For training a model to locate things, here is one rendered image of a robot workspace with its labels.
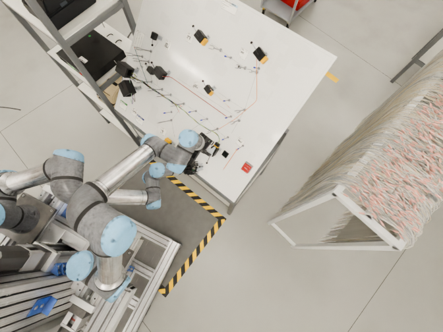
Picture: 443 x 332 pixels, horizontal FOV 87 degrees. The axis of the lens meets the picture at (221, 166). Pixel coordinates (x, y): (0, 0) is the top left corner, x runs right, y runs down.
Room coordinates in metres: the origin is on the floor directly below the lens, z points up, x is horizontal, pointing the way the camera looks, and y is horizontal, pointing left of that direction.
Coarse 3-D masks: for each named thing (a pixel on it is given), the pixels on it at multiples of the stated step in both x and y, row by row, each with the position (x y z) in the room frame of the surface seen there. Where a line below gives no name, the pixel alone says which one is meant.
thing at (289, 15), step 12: (264, 0) 3.25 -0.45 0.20; (276, 0) 3.31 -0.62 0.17; (288, 0) 3.22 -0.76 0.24; (300, 0) 3.15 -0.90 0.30; (312, 0) 3.36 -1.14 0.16; (264, 12) 3.24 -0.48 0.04; (276, 12) 3.08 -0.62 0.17; (288, 12) 3.09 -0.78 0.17; (300, 12) 3.10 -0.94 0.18; (288, 24) 2.95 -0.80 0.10
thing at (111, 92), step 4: (116, 72) 1.33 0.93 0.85; (116, 80) 1.25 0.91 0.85; (120, 80) 1.25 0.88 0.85; (112, 84) 1.21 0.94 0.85; (116, 84) 1.21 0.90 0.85; (108, 88) 1.17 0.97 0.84; (112, 88) 1.17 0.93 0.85; (116, 88) 1.17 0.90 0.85; (104, 92) 1.15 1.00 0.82; (108, 92) 1.14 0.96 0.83; (112, 92) 1.14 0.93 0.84; (116, 92) 1.14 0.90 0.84; (108, 96) 1.12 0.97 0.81; (112, 96) 1.11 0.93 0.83; (116, 96) 1.13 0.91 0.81; (100, 100) 1.15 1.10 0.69; (112, 100) 1.09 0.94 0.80; (116, 100) 1.11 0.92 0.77; (112, 104) 1.08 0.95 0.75
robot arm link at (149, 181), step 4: (148, 172) 0.35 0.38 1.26; (144, 176) 0.34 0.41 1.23; (148, 176) 0.33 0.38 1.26; (144, 180) 0.32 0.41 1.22; (148, 180) 0.31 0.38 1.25; (152, 180) 0.31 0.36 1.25; (156, 180) 0.31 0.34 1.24; (148, 184) 0.29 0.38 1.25; (152, 184) 0.29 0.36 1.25; (156, 184) 0.29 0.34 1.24
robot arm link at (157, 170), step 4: (152, 164) 0.37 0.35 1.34; (156, 164) 0.37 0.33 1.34; (160, 164) 0.38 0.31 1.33; (164, 164) 0.39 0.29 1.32; (152, 168) 0.35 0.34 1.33; (156, 168) 0.35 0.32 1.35; (160, 168) 0.36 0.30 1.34; (164, 168) 0.36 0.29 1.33; (152, 172) 0.34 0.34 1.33; (156, 172) 0.33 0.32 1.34; (160, 172) 0.34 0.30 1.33; (164, 172) 0.34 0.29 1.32; (168, 172) 0.35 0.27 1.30; (172, 172) 0.36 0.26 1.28; (152, 176) 0.32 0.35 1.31; (156, 176) 0.32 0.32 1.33; (160, 176) 0.32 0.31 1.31; (164, 176) 0.33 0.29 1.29; (168, 176) 0.34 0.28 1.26
